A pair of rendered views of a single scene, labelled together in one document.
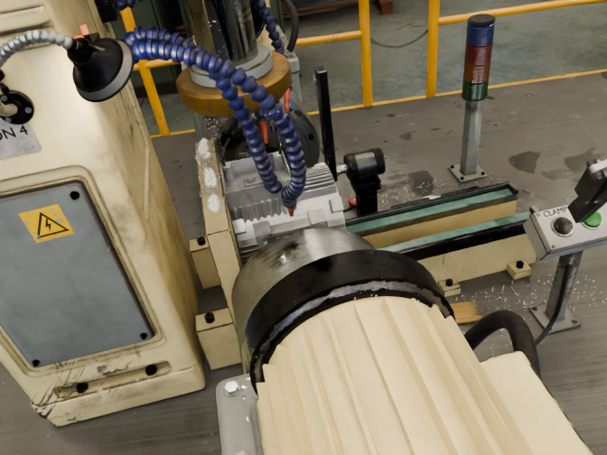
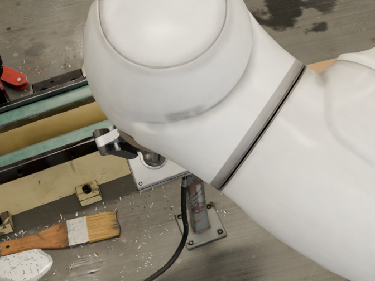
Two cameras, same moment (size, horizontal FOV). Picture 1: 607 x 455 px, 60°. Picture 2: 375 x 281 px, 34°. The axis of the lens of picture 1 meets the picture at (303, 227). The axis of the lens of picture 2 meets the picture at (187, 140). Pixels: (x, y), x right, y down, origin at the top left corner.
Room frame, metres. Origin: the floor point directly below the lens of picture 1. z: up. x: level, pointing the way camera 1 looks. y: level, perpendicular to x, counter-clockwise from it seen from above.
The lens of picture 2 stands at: (0.14, -0.42, 1.73)
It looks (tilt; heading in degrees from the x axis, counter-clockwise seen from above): 54 degrees down; 355
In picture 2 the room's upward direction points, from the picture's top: 9 degrees counter-clockwise
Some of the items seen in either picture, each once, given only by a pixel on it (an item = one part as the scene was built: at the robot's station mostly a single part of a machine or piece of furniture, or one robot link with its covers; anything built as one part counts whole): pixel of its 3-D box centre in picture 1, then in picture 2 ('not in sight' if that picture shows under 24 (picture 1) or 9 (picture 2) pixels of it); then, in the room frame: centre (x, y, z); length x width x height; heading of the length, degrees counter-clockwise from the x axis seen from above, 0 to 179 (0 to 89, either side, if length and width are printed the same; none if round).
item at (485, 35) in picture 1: (480, 32); not in sight; (1.17, -0.47, 1.19); 0.06 x 0.06 x 0.04
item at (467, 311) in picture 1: (430, 317); (60, 235); (0.69, -0.23, 0.80); 0.21 x 0.05 x 0.01; 89
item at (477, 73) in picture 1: (476, 69); not in sight; (1.17, -0.47, 1.10); 0.06 x 0.06 x 0.04
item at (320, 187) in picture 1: (286, 221); not in sight; (0.81, 0.03, 1.01); 0.20 x 0.19 x 0.19; 96
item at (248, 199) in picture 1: (257, 187); not in sight; (0.80, 0.07, 1.11); 0.12 x 0.11 x 0.07; 96
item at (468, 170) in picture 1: (473, 103); not in sight; (1.17, -0.47, 1.01); 0.08 x 0.08 x 0.42; 7
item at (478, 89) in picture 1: (475, 87); not in sight; (1.17, -0.47, 1.05); 0.06 x 0.06 x 0.04
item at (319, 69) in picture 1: (327, 127); not in sight; (0.96, -0.08, 1.12); 0.04 x 0.03 x 0.26; 97
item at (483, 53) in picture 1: (478, 51); not in sight; (1.17, -0.47, 1.14); 0.06 x 0.06 x 0.04
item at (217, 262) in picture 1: (212, 255); not in sight; (0.79, 0.19, 0.97); 0.30 x 0.11 x 0.34; 7
